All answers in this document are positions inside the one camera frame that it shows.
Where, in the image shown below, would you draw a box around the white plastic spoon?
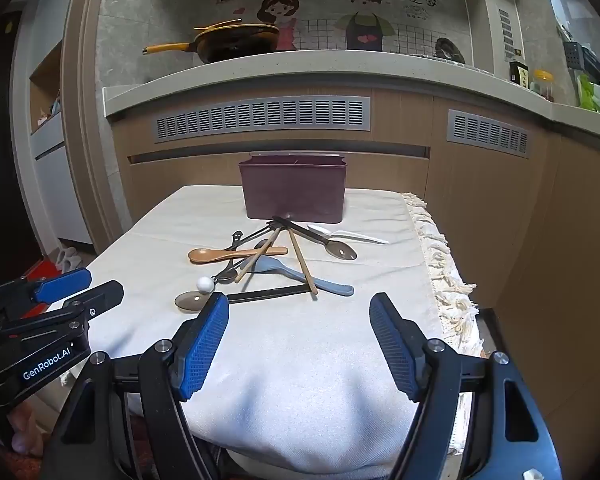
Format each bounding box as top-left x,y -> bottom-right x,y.
307,223 -> 389,245

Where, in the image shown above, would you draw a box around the maroon plastic utensil box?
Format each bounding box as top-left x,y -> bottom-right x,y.
238,155 -> 350,224

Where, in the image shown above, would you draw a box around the yellow lid jar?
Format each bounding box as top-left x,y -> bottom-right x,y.
530,70 -> 555,101

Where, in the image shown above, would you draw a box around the short grey vent grille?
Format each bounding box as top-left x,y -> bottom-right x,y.
446,108 -> 531,157

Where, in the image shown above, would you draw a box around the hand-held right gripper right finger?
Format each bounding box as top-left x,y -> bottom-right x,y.
369,291 -> 563,480

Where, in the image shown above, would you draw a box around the yellow spatula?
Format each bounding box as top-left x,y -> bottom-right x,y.
194,19 -> 242,32

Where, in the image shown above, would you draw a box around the blue-grey plastic spoon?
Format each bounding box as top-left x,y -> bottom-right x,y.
247,256 -> 355,297

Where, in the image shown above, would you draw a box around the thin black metal utensil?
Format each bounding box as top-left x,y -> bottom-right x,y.
239,216 -> 293,247

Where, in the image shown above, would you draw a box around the white shelf cabinet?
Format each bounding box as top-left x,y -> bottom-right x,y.
10,10 -> 93,248

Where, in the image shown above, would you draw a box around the wooden chopstick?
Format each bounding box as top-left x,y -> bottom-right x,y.
287,227 -> 319,296
234,227 -> 282,283

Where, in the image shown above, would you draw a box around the green packet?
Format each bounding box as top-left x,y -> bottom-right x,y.
577,74 -> 600,113

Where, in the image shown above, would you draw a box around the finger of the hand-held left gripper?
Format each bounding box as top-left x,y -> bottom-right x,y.
0,280 -> 125,357
0,267 -> 92,322

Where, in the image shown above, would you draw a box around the black pan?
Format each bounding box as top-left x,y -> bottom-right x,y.
434,37 -> 467,63

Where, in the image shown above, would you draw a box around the black smiley handle spoon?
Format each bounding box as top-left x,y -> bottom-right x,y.
212,230 -> 243,283

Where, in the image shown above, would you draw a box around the white ball handle spoon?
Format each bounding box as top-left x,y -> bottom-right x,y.
196,239 -> 273,295

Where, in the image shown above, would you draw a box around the long grey vent grille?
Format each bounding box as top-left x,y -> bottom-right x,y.
152,96 -> 372,143

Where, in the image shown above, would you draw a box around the utensils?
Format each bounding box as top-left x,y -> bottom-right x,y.
271,216 -> 359,261

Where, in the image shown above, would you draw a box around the white fringed tablecloth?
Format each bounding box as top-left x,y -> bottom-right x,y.
45,185 -> 481,480

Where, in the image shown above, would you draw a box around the grey kitchen countertop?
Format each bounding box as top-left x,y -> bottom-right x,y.
102,49 -> 600,133

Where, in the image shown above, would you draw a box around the brown wooden spoon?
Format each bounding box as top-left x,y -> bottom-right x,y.
188,246 -> 289,265

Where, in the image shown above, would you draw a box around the grey wall vent panel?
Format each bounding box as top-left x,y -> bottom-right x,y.
497,7 -> 513,58

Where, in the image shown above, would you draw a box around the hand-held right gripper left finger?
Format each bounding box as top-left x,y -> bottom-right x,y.
40,291 -> 231,480

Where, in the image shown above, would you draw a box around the yellow frying pan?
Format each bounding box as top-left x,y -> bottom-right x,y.
142,22 -> 281,65

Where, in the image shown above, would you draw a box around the cartoon wall poster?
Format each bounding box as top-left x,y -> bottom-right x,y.
217,0 -> 473,53

